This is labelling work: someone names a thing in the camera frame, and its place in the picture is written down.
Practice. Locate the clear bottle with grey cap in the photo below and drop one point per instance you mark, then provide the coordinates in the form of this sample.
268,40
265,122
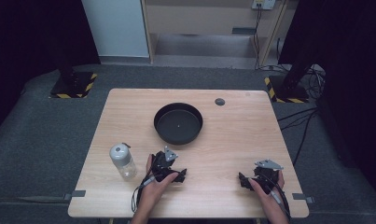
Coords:
122,160

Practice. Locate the person's right hand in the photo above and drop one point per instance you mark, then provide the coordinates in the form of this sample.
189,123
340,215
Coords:
266,194

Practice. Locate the black stand with striped base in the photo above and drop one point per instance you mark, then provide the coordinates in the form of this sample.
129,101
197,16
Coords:
73,85
289,91

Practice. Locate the grey tape strip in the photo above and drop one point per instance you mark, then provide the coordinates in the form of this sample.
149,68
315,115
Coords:
75,194
303,197

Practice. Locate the dark curtain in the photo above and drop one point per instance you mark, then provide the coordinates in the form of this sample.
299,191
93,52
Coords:
30,46
350,77

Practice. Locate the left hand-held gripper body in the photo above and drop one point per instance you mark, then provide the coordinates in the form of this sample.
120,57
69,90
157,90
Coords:
162,164

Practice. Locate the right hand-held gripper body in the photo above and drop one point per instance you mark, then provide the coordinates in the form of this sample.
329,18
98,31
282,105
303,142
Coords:
267,174

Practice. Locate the black round tray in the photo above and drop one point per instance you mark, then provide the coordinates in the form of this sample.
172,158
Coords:
178,123

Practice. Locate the white power outlet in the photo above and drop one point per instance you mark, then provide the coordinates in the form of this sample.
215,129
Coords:
263,3

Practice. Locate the grey table grommet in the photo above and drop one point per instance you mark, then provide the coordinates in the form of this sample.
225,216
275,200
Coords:
220,101

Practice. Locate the white wall panel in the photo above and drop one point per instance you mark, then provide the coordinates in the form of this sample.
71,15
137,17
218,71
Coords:
117,28

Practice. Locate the person's left hand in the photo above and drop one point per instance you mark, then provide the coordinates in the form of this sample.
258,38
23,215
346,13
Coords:
156,189

